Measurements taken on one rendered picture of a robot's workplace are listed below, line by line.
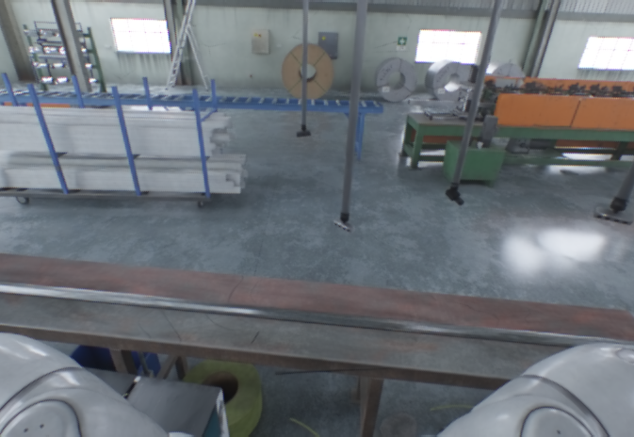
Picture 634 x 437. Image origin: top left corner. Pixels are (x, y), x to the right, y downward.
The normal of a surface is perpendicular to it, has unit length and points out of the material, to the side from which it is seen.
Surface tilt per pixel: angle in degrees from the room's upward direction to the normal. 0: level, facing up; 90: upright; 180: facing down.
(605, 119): 90
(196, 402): 0
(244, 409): 0
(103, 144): 90
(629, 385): 9
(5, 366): 6
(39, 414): 27
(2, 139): 90
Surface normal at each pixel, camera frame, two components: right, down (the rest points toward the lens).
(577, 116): 0.01, 0.48
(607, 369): 0.02, -0.92
